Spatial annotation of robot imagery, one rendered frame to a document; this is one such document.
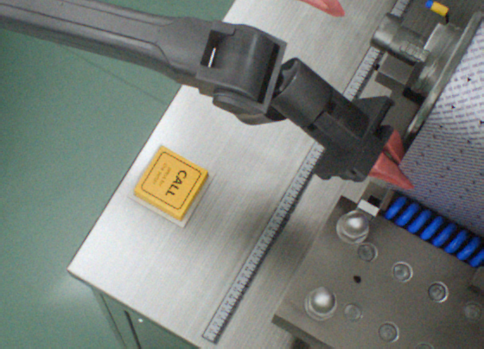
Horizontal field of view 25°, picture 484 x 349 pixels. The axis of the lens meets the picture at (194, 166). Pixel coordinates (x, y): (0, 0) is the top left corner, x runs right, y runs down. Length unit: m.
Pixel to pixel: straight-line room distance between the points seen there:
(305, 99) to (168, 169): 0.29
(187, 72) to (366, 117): 0.21
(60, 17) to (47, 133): 1.25
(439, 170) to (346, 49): 0.35
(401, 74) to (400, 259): 0.21
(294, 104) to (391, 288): 0.25
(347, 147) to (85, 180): 1.23
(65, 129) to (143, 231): 1.02
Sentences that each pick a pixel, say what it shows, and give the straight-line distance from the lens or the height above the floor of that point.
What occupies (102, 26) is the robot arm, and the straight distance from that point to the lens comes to 1.15.
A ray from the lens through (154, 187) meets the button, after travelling 1.38.
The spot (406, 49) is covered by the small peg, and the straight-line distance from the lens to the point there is 1.08.
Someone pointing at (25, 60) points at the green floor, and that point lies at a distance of 2.46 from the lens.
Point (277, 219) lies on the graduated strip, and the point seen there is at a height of 0.90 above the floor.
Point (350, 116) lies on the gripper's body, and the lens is 1.18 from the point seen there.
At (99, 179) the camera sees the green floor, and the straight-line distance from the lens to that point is 2.35.
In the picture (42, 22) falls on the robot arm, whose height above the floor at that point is 1.20.
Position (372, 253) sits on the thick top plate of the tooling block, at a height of 1.03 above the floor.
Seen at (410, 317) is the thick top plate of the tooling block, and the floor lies 1.03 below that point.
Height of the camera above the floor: 2.25
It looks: 73 degrees down
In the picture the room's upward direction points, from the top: straight up
